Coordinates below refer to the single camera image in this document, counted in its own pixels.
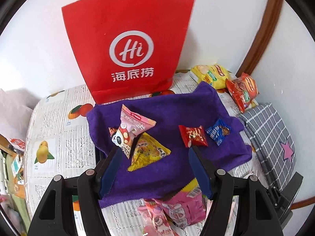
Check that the wooden baseboard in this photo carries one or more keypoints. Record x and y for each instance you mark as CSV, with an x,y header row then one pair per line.
x,y
301,202

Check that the fruit print tablecloth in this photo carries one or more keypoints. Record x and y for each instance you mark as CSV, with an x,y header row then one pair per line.
x,y
71,147

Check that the panda print snack packet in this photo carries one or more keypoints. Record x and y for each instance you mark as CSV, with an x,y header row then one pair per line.
x,y
123,137

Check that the wooden door frame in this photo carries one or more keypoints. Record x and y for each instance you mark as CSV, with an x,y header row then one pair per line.
x,y
268,29

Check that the blue snack packet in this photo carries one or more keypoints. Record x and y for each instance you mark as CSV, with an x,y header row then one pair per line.
x,y
219,131

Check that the purple towel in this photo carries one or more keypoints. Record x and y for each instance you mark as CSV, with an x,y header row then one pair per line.
x,y
167,108

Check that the red snack packet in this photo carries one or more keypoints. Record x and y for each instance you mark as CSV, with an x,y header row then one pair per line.
x,y
194,136

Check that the yellow snack packet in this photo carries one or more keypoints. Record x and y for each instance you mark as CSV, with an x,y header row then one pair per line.
x,y
150,152

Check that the large pink snack packet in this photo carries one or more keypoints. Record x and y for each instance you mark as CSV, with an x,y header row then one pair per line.
x,y
182,206

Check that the pale pink snack packet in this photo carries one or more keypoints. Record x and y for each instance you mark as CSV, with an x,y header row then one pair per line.
x,y
157,217

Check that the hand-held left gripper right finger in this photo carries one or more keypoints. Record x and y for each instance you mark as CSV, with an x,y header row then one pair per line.
x,y
200,172

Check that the pink triangular snack packet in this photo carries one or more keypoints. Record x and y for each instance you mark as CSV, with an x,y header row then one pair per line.
x,y
137,121

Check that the grey checked cloth pink star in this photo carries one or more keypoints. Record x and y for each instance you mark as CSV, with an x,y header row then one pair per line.
x,y
268,132

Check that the orange chips bag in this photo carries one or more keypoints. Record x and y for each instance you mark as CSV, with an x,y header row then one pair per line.
x,y
242,91

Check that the yellow chips bag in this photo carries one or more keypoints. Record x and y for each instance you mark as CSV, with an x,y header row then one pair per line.
x,y
211,76

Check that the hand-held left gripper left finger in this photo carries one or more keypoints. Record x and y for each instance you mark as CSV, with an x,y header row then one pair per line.
x,y
110,169

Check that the red paper bag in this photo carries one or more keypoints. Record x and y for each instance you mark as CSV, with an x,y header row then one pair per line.
x,y
128,29

